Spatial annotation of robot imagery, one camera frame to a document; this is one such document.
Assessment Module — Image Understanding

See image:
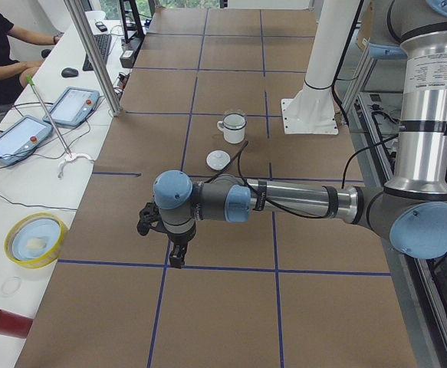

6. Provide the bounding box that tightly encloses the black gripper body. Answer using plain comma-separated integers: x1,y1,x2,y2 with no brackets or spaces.
169,229,195,256

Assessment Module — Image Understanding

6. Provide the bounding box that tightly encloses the clear glass funnel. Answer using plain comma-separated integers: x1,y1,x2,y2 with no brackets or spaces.
222,112,247,130

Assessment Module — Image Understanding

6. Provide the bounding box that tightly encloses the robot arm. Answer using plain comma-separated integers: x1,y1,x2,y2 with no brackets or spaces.
137,1,447,268

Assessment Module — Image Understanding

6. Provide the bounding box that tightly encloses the white enamel cup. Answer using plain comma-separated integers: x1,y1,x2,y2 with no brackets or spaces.
216,113,247,144

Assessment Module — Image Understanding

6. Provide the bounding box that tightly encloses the white ceramic lid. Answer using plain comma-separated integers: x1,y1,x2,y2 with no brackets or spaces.
206,149,231,171

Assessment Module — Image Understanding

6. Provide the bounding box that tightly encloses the reacher grabber stick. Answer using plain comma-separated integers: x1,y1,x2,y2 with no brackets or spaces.
26,75,94,179

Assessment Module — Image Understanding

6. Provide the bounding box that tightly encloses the far teach pendant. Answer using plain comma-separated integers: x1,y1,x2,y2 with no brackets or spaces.
48,87,100,128

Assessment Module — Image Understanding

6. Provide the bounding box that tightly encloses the teach pendant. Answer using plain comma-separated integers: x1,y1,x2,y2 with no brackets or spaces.
0,115,53,166
48,87,100,128

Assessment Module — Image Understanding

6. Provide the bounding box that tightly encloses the near teach pendant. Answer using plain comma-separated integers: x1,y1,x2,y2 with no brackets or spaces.
0,115,53,166

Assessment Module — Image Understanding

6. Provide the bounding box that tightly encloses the red cylinder bottle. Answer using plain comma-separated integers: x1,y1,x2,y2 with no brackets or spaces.
0,309,33,339

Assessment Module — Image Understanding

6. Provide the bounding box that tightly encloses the black computer mouse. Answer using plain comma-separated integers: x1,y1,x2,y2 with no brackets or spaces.
61,67,79,78

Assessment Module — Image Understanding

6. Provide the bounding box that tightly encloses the black keyboard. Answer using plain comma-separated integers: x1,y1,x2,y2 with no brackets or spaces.
82,33,113,72

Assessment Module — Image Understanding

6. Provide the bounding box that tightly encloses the seated person in black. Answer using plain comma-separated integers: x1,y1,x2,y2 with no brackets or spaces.
0,13,62,104

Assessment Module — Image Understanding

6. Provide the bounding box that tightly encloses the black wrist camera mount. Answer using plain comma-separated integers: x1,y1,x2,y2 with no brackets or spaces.
136,202,166,236

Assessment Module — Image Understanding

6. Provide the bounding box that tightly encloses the aluminium frame post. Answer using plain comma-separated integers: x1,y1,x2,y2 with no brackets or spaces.
64,0,121,117

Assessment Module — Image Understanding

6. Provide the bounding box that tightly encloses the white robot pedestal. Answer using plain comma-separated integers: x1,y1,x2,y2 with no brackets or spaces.
281,0,363,135

